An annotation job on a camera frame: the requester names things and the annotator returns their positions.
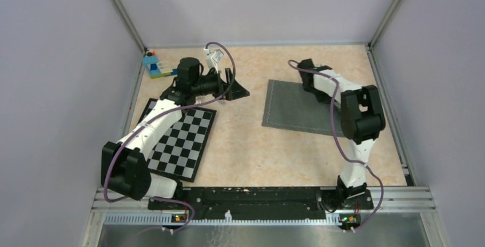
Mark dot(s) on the black white checkerboard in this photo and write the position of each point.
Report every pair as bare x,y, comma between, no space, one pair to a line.
178,153

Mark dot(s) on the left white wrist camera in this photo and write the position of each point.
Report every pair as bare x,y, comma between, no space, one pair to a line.
213,57

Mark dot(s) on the grey cloth napkin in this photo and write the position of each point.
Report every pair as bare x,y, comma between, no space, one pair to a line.
289,107

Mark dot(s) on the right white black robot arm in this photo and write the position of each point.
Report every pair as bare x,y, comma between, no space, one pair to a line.
361,120

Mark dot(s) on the grey slotted cable duct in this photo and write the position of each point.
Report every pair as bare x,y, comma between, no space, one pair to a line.
176,219

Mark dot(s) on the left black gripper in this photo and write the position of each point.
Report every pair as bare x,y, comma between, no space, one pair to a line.
234,90

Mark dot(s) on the colourful toy brick block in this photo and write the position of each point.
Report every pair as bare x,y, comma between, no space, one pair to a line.
155,67

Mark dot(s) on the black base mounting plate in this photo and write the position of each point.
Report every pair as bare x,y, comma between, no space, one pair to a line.
263,203

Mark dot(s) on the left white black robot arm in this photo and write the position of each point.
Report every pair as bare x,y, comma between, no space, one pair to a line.
125,168

